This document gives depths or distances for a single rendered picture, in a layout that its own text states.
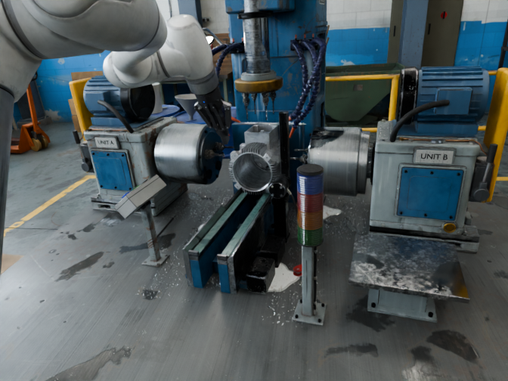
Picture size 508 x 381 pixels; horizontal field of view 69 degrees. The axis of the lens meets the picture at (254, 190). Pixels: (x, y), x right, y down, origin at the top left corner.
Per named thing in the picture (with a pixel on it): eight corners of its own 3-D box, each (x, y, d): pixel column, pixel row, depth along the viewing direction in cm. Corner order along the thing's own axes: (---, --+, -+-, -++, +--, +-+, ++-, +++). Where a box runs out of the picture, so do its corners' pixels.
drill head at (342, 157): (298, 177, 157) (298, 119, 146) (401, 184, 144) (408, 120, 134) (284, 202, 135) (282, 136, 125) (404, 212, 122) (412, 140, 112)
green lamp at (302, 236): (300, 232, 93) (300, 217, 91) (324, 235, 91) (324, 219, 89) (295, 245, 88) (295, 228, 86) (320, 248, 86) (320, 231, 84)
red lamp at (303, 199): (300, 200, 89) (299, 184, 88) (325, 202, 88) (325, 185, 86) (294, 212, 84) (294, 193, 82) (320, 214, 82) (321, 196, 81)
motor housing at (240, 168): (247, 175, 161) (244, 132, 154) (289, 178, 155) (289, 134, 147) (230, 193, 144) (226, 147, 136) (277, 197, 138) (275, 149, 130)
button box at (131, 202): (155, 196, 126) (144, 184, 125) (167, 184, 122) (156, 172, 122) (125, 219, 111) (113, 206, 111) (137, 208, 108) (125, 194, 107)
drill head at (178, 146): (163, 168, 177) (154, 116, 167) (233, 172, 166) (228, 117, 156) (132, 188, 156) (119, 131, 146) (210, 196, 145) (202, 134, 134)
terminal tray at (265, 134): (254, 141, 154) (253, 124, 151) (279, 142, 150) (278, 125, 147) (244, 150, 143) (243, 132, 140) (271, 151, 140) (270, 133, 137)
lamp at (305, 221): (300, 217, 91) (300, 200, 89) (324, 219, 89) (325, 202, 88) (295, 228, 86) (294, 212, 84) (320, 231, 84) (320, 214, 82)
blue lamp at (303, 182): (299, 184, 88) (299, 165, 86) (325, 185, 86) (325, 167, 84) (294, 193, 82) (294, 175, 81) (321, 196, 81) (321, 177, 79)
